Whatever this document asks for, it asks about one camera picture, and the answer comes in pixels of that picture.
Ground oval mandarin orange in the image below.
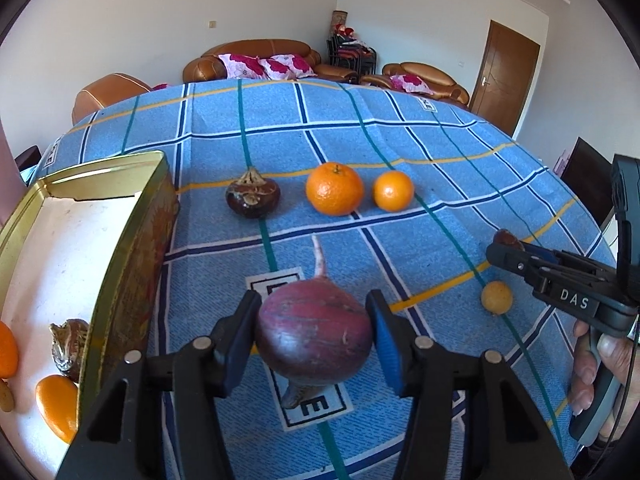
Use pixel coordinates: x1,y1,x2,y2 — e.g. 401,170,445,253
36,375,80,445

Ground pink floral pillow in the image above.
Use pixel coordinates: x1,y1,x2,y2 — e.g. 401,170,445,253
220,53,263,81
257,55,311,81
390,74,433,96

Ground brown leather armchair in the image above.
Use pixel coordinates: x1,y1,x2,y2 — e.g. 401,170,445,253
362,62,471,109

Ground large mandarin orange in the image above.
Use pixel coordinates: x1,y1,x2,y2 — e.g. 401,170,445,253
306,161,364,217

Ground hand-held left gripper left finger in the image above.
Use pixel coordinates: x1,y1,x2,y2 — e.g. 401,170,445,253
56,290,263,480

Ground small yellow loquat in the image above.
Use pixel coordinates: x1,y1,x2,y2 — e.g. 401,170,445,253
480,280,514,317

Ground brown wooden door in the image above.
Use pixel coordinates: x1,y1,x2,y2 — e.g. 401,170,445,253
467,20,542,137

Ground small mandarin orange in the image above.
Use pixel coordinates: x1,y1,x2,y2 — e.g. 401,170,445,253
372,170,415,213

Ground brown leather sofa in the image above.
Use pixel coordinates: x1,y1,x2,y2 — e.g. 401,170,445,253
182,39,361,85

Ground blue plaid tablecloth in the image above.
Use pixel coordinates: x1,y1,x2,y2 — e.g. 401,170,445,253
37,78,618,480

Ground orange leather recliner chair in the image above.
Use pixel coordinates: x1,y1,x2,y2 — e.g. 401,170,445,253
71,73,153,125

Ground brown water chestnut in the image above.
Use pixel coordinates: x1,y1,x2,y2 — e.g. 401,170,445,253
225,167,281,220

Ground gold tin box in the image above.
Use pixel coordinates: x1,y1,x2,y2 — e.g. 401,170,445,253
0,151,181,480

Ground person's right hand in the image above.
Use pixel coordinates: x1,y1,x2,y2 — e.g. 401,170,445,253
569,320,632,416

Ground stacked black chairs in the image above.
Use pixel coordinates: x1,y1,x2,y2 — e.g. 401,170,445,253
326,35,377,77

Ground black television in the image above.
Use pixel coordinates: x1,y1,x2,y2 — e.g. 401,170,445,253
560,136,615,231

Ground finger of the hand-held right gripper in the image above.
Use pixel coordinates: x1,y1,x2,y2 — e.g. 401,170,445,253
522,243,620,287
486,241,609,319

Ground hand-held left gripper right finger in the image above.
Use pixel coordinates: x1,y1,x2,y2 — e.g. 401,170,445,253
365,289,573,480

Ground dark brown stool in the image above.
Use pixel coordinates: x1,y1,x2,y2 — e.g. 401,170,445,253
15,146,41,173

